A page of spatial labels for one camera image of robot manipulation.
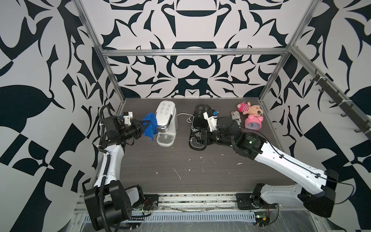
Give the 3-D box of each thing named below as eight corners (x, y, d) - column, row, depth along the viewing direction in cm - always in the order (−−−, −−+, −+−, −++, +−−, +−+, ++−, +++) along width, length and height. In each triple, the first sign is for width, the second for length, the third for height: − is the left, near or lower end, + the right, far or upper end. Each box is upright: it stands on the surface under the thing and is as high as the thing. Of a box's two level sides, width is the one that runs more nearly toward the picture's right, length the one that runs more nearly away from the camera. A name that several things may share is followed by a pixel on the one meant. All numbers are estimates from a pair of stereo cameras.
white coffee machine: (159, 146, 95) (153, 126, 77) (162, 123, 107) (158, 100, 89) (177, 146, 95) (175, 126, 77) (178, 123, 107) (176, 100, 89)
